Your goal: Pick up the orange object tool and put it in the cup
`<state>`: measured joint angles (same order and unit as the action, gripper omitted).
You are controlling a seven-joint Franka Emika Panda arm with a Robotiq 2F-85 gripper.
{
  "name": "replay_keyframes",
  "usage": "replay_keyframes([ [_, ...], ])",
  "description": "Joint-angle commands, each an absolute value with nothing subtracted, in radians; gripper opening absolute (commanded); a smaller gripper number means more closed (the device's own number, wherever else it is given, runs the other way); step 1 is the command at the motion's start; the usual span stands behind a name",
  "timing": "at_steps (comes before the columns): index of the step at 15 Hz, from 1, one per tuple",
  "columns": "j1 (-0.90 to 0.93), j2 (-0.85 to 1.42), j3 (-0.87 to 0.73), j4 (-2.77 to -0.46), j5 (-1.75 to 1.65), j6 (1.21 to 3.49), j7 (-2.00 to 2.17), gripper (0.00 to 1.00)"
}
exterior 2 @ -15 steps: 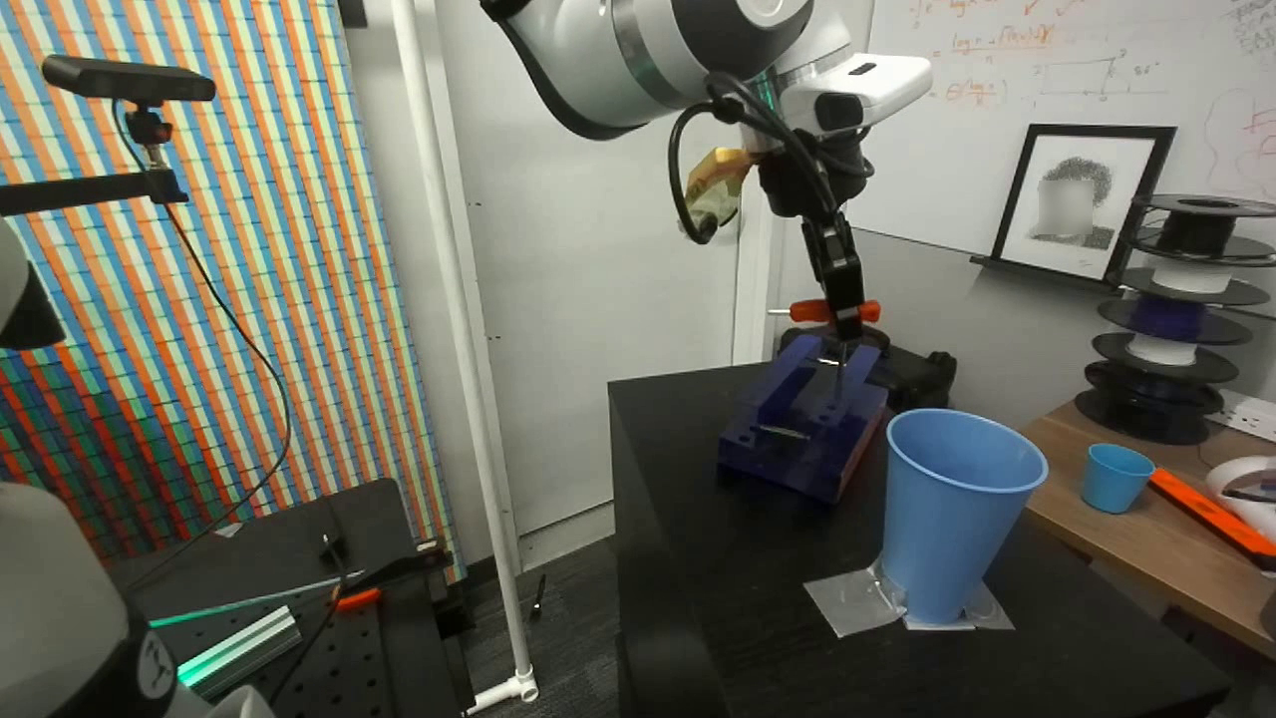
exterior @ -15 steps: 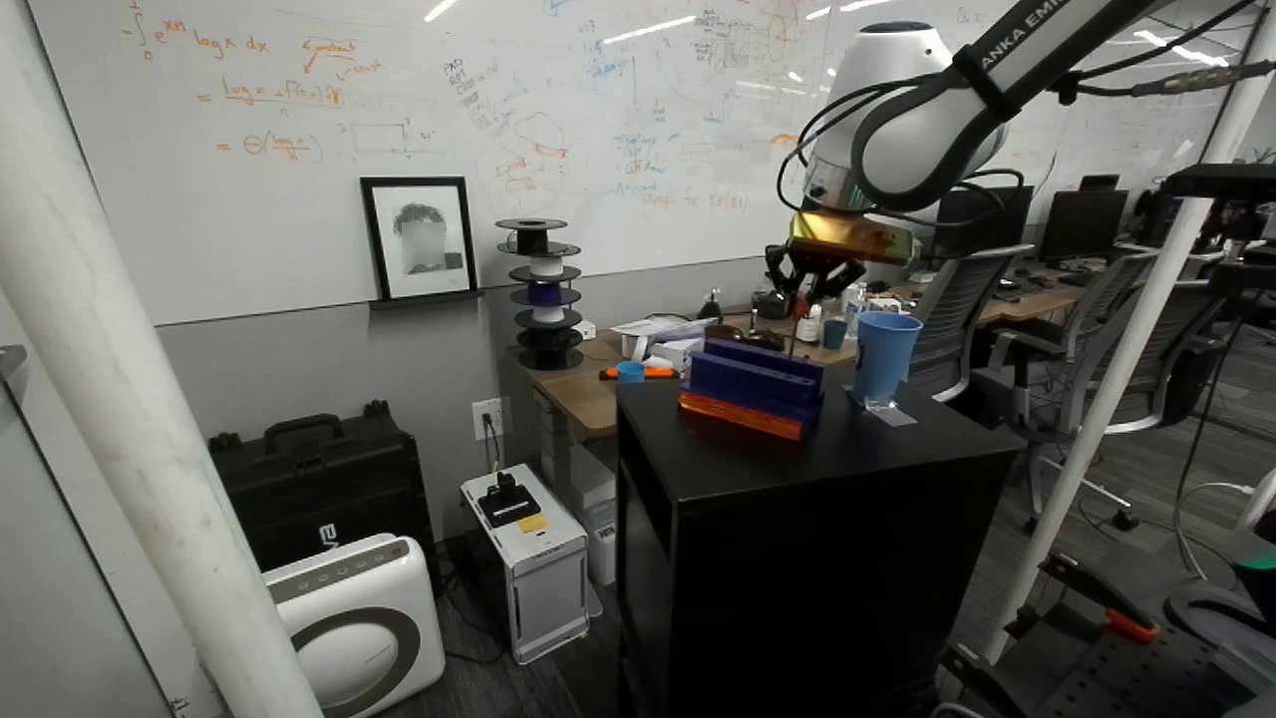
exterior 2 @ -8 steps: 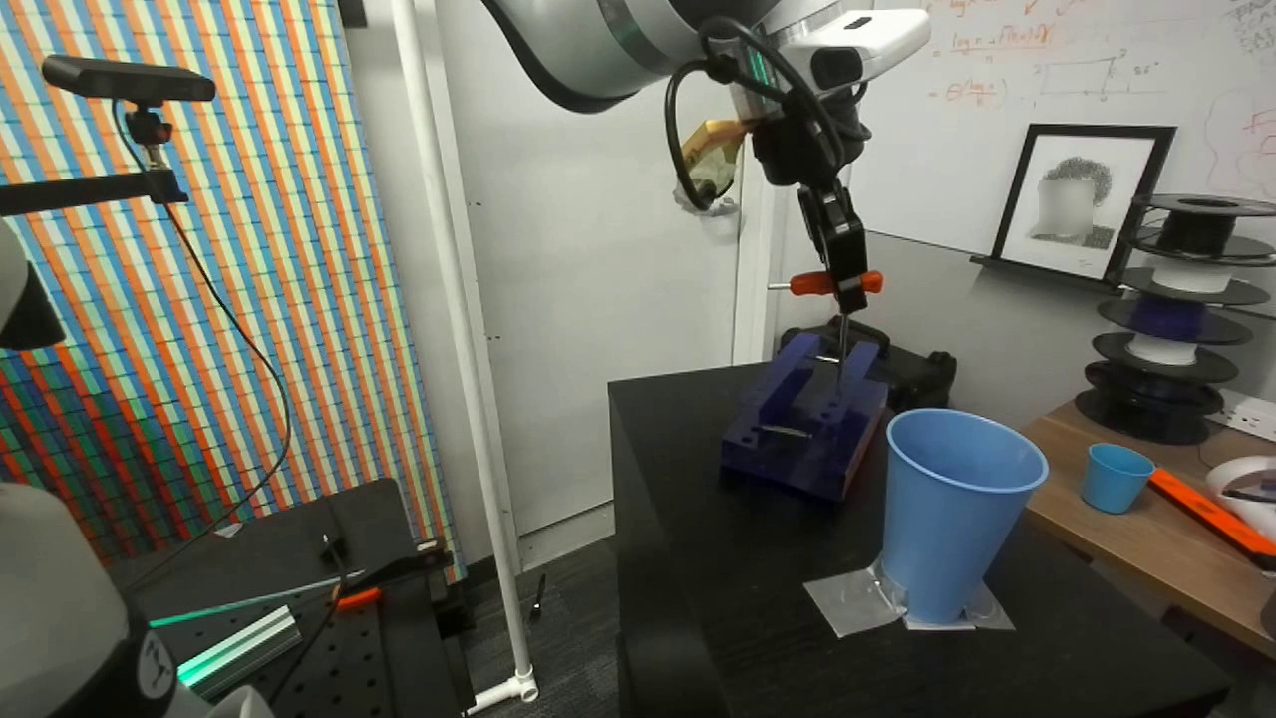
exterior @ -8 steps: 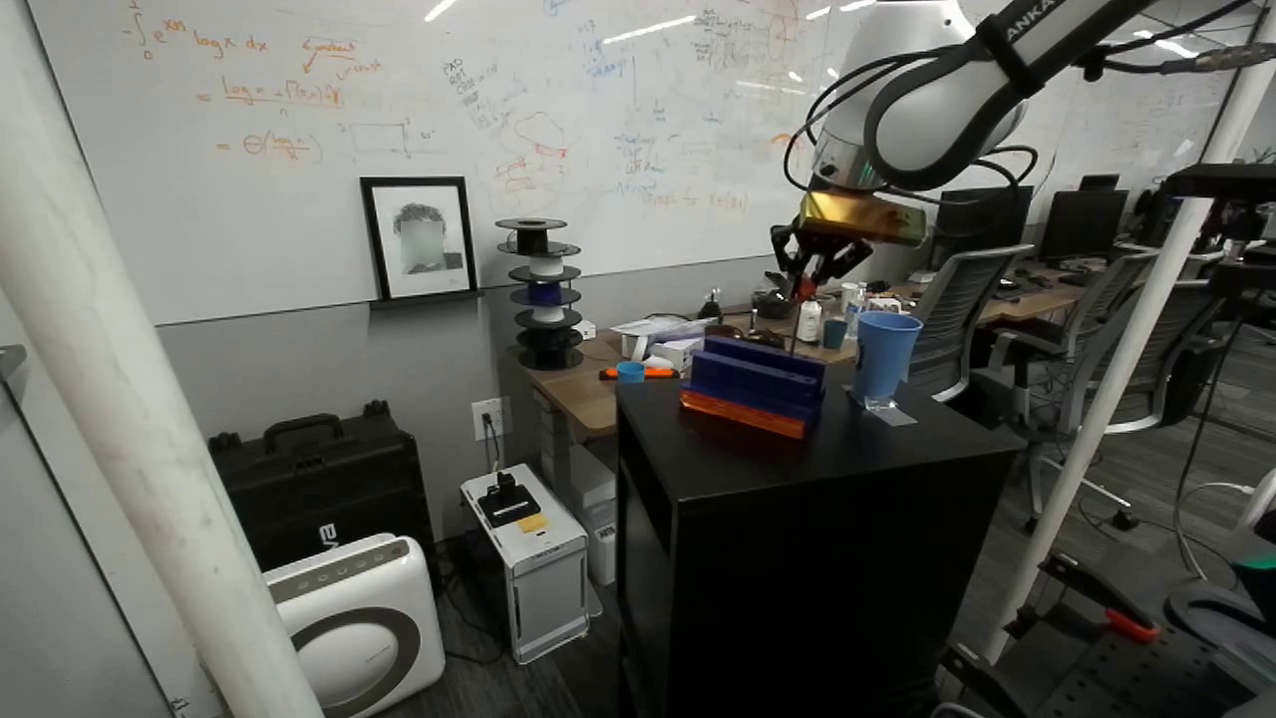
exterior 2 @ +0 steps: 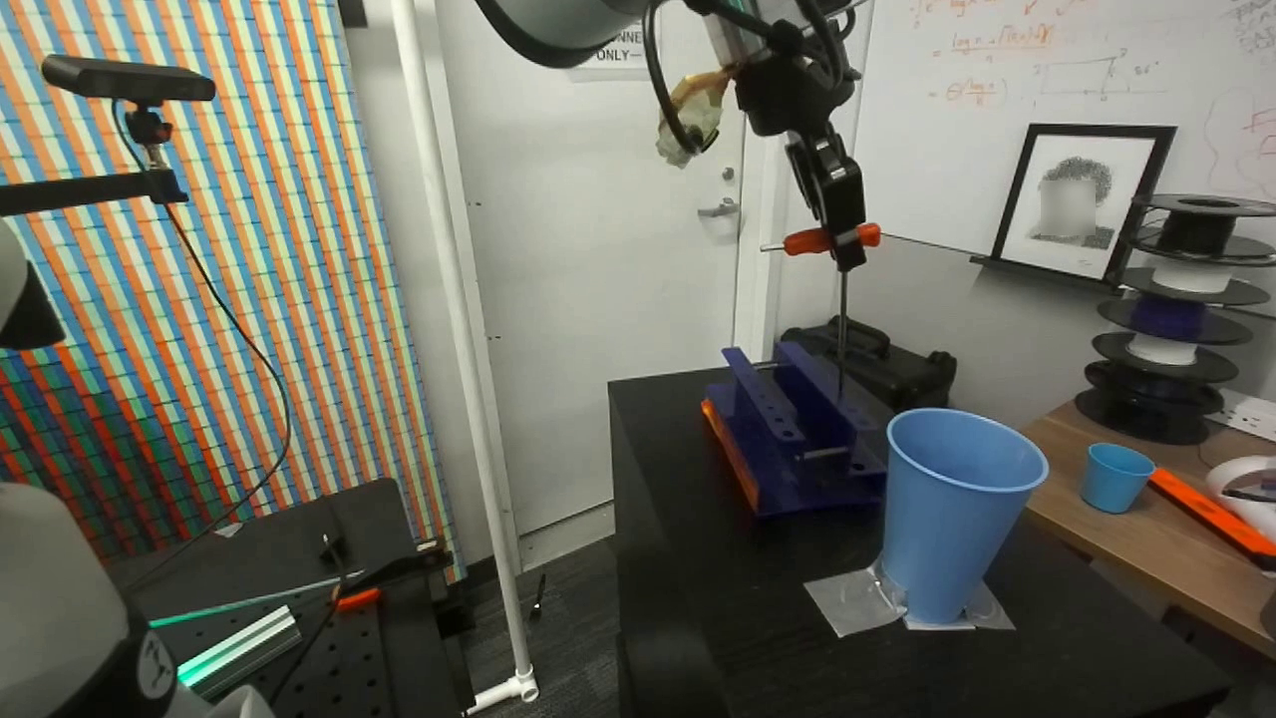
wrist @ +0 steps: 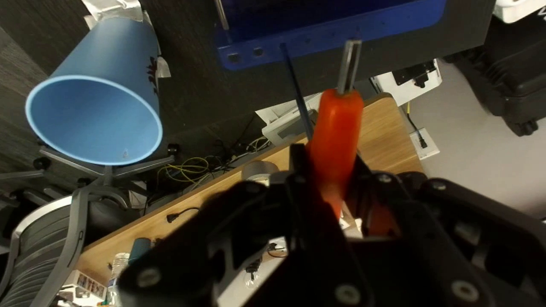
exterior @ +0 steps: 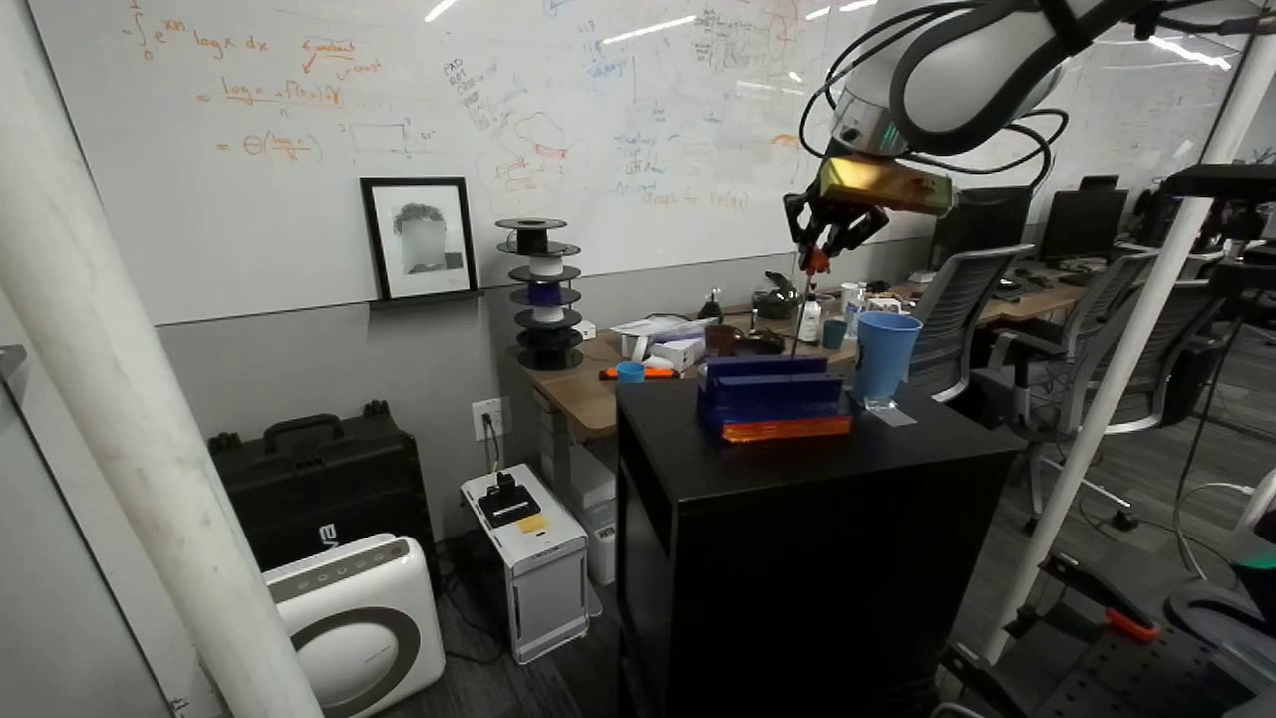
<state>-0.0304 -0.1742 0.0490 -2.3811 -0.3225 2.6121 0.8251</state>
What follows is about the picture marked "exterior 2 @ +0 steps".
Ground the black optical breadboard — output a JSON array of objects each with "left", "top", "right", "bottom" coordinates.
[{"left": 109, "top": 475, "right": 465, "bottom": 718}]

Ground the black framed picture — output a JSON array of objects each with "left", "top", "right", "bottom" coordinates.
[{"left": 988, "top": 118, "right": 1179, "bottom": 288}]

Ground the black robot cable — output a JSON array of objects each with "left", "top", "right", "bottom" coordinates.
[{"left": 639, "top": 0, "right": 711, "bottom": 151}]

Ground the white tape roll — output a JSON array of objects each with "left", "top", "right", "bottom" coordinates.
[{"left": 1206, "top": 449, "right": 1276, "bottom": 541}]

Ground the large blue plastic cup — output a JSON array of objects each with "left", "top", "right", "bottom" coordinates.
[{"left": 879, "top": 401, "right": 1051, "bottom": 631}]

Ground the black spool white filament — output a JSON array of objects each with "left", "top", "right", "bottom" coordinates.
[
  {"left": 1090, "top": 328, "right": 1242, "bottom": 389},
  {"left": 1121, "top": 256, "right": 1276, "bottom": 317}
]

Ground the black cabinet table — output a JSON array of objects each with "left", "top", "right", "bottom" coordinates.
[{"left": 605, "top": 358, "right": 1236, "bottom": 718}]

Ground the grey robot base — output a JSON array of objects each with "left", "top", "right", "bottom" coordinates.
[{"left": 0, "top": 477, "right": 277, "bottom": 718}]

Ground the green lit metal bar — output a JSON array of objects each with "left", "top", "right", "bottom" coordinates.
[{"left": 142, "top": 574, "right": 346, "bottom": 693}]

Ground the small blue cup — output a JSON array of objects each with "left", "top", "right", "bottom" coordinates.
[{"left": 1081, "top": 439, "right": 1159, "bottom": 518}]

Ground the small orange clamp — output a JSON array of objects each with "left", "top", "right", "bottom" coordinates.
[{"left": 330, "top": 580, "right": 387, "bottom": 619}]

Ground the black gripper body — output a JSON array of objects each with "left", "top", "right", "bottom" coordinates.
[{"left": 735, "top": 35, "right": 859, "bottom": 142}]

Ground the orange flat tool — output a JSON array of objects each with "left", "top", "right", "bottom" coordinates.
[{"left": 1143, "top": 461, "right": 1276, "bottom": 570}]

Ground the black plastic case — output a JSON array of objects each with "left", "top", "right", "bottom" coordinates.
[{"left": 775, "top": 315, "right": 961, "bottom": 413}]

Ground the black spool blue filament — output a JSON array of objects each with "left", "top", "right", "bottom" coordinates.
[{"left": 1094, "top": 289, "right": 1255, "bottom": 352}]

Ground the thin black camera cable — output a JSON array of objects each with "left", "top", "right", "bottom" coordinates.
[{"left": 114, "top": 99, "right": 298, "bottom": 530}]

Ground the silver door handle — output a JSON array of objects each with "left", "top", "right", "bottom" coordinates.
[{"left": 694, "top": 190, "right": 747, "bottom": 241}]

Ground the blue plastic tool rack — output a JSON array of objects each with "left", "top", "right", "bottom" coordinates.
[{"left": 699, "top": 334, "right": 896, "bottom": 521}]

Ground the grey metal base plate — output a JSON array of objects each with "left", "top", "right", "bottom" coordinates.
[{"left": 803, "top": 563, "right": 1021, "bottom": 642}]

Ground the tan wrist camera mount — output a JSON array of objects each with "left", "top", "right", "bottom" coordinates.
[{"left": 654, "top": 66, "right": 736, "bottom": 170}]

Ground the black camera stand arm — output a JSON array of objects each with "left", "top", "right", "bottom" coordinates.
[{"left": 0, "top": 167, "right": 193, "bottom": 219}]

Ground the white whiteboard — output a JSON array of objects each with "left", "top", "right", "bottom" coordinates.
[{"left": 843, "top": 0, "right": 1276, "bottom": 259}]

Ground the wooden side table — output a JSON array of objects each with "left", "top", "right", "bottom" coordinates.
[{"left": 1018, "top": 400, "right": 1276, "bottom": 666}]

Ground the white vertical pole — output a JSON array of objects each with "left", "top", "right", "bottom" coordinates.
[{"left": 380, "top": 0, "right": 548, "bottom": 718}]

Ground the black stereo camera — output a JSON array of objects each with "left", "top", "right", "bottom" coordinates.
[{"left": 40, "top": 51, "right": 218, "bottom": 108}]

